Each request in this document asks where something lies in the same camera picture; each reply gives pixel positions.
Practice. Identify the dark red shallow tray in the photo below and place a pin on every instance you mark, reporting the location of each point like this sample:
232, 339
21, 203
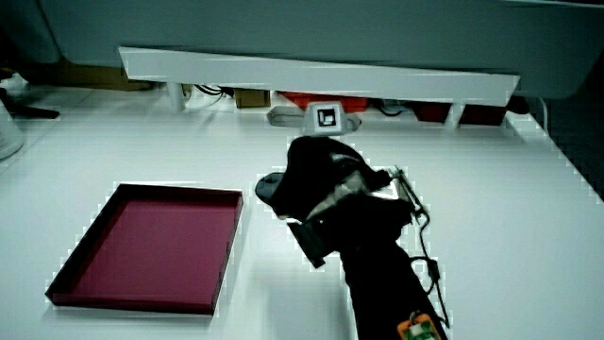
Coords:
156, 250

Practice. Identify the large brown cardboard box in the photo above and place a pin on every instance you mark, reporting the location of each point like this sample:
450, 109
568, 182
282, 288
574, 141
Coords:
89, 75

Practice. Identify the white desk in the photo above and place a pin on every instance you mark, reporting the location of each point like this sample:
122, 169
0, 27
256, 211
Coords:
495, 212

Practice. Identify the dark grey mouse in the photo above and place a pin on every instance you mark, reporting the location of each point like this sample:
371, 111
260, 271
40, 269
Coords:
267, 187

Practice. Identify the small brown cardboard box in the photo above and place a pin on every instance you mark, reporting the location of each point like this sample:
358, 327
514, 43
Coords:
251, 98

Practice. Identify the black stand base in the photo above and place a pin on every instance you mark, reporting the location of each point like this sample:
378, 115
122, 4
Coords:
28, 112

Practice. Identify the red flat box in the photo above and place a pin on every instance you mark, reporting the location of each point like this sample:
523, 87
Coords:
325, 98

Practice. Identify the orange green tag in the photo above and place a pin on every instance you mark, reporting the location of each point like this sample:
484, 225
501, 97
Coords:
417, 329

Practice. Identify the white round object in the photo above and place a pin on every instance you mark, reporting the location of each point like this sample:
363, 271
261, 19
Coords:
8, 134

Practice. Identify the dark red box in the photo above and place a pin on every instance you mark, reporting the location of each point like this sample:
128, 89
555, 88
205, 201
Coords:
431, 112
483, 115

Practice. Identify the white desk shelf riser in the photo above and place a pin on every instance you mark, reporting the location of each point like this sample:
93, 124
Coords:
292, 75

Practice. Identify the person's right hand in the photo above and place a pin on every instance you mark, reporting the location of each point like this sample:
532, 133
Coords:
316, 175

